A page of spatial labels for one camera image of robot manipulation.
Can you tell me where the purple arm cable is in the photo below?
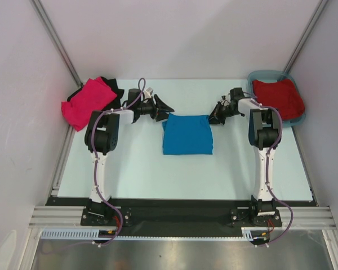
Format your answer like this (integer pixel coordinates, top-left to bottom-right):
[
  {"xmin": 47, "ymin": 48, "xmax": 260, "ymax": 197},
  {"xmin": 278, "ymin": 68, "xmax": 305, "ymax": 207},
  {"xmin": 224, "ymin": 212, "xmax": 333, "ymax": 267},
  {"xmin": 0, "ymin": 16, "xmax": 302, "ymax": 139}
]
[
  {"xmin": 41, "ymin": 78, "xmax": 147, "ymax": 254},
  {"xmin": 242, "ymin": 89, "xmax": 295, "ymax": 248}
]

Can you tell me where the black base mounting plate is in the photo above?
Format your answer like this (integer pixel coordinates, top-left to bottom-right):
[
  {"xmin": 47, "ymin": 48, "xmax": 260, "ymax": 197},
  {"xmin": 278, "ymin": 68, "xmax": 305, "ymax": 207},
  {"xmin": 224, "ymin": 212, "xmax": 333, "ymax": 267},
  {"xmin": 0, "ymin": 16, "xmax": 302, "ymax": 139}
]
[{"xmin": 45, "ymin": 197, "xmax": 319, "ymax": 237}]

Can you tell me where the right aluminium corner post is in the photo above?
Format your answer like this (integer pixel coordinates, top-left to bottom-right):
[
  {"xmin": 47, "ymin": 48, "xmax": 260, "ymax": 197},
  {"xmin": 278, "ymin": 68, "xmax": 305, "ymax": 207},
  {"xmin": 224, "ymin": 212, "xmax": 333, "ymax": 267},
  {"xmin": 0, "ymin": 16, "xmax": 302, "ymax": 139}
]
[{"xmin": 283, "ymin": 0, "xmax": 331, "ymax": 74}]

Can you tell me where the red t shirt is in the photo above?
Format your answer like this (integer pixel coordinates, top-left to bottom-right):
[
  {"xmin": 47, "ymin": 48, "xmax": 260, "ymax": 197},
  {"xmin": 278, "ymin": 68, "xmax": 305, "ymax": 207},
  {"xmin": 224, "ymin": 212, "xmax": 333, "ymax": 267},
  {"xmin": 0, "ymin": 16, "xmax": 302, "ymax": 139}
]
[{"xmin": 252, "ymin": 78, "xmax": 305, "ymax": 121}]

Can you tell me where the pink folded t shirt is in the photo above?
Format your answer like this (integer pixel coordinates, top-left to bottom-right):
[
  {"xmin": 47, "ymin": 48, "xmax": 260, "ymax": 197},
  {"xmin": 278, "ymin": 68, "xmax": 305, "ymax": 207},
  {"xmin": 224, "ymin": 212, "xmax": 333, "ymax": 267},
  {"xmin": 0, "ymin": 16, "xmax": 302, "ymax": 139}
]
[{"xmin": 61, "ymin": 78, "xmax": 117, "ymax": 132}]

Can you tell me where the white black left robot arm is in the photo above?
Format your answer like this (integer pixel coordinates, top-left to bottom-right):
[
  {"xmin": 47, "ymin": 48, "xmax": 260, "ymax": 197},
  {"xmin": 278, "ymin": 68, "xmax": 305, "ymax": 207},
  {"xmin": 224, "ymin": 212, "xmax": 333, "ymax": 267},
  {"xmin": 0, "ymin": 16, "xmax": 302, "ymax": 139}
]
[{"xmin": 81, "ymin": 88, "xmax": 174, "ymax": 226}]

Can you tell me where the teal plastic basket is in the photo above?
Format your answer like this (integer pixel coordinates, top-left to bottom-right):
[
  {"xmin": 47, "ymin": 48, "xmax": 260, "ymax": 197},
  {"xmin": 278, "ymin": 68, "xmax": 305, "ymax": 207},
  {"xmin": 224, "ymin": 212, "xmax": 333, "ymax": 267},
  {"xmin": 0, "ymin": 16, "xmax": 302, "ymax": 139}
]
[{"xmin": 247, "ymin": 70, "xmax": 305, "ymax": 127}]

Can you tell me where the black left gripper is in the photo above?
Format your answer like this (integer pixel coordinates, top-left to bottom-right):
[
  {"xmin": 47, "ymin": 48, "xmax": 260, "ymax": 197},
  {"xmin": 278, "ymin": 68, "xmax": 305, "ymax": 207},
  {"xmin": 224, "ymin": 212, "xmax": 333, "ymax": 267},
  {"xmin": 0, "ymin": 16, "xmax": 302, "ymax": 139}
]
[{"xmin": 137, "ymin": 94, "xmax": 174, "ymax": 122}]

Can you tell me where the aluminium front frame rail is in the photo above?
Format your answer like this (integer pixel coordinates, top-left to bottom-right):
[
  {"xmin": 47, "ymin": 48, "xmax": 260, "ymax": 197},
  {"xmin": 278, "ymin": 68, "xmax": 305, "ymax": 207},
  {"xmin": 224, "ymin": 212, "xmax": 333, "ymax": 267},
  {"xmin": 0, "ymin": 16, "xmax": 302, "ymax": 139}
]
[{"xmin": 29, "ymin": 206, "xmax": 336, "ymax": 230}]

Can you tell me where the left aluminium corner post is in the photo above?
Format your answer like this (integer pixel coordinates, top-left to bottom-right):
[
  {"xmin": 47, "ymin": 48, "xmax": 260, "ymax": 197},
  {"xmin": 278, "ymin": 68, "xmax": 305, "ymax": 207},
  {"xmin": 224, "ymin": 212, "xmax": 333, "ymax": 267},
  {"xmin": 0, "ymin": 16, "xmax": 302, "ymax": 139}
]
[{"xmin": 29, "ymin": 0, "xmax": 83, "ymax": 87}]

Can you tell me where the blue t shirt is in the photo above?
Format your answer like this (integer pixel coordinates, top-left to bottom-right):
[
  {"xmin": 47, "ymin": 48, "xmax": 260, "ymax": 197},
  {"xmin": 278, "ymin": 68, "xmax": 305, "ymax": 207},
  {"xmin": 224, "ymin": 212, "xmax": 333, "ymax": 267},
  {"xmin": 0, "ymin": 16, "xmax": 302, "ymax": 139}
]
[{"xmin": 162, "ymin": 114, "xmax": 214, "ymax": 155}]

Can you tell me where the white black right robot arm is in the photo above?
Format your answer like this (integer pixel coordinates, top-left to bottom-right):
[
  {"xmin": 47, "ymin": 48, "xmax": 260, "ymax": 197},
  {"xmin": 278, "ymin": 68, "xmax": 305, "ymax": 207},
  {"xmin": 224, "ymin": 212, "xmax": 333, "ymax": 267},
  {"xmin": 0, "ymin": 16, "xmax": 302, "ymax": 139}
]
[{"xmin": 209, "ymin": 88, "xmax": 283, "ymax": 227}]

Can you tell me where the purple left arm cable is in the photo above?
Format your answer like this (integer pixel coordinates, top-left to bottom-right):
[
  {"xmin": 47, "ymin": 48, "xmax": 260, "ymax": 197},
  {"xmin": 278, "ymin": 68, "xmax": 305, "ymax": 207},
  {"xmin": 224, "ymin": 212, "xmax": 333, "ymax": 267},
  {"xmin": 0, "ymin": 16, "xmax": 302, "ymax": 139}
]
[{"xmin": 41, "ymin": 78, "xmax": 147, "ymax": 254}]

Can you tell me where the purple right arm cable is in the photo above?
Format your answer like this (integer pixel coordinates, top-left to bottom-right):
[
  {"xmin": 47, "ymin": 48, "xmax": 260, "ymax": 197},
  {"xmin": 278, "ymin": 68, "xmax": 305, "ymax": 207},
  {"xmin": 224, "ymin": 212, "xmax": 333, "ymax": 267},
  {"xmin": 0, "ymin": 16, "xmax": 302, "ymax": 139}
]
[{"xmin": 242, "ymin": 89, "xmax": 295, "ymax": 248}]

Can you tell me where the grey slotted cable duct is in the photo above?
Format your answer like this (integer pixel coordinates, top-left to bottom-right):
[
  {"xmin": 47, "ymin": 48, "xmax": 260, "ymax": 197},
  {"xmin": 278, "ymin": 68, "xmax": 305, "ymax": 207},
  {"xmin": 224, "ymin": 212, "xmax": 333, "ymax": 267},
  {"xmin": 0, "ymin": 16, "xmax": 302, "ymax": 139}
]
[{"xmin": 41, "ymin": 228, "xmax": 268, "ymax": 241}]

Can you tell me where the black folded t shirt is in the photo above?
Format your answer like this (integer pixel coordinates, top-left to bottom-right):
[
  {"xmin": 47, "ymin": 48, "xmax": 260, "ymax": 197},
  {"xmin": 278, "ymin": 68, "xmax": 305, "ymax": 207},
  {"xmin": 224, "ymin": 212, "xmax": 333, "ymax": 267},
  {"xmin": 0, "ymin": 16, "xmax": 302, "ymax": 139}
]
[{"xmin": 66, "ymin": 76, "xmax": 126, "ymax": 106}]

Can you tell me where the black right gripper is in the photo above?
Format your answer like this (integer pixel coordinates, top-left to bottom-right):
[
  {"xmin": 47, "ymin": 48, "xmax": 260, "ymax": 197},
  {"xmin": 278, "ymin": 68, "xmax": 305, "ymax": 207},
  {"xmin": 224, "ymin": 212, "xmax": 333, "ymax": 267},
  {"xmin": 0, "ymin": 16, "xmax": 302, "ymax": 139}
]
[{"xmin": 204, "ymin": 102, "xmax": 241, "ymax": 125}]

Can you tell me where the aluminium corner post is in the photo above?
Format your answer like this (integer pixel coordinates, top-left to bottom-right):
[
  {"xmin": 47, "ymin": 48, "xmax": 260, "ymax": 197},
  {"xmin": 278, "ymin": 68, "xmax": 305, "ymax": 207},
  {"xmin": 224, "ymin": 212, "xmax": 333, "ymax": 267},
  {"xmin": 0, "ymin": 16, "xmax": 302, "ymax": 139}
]
[
  {"xmin": 29, "ymin": 0, "xmax": 83, "ymax": 87},
  {"xmin": 283, "ymin": 0, "xmax": 331, "ymax": 74}
]

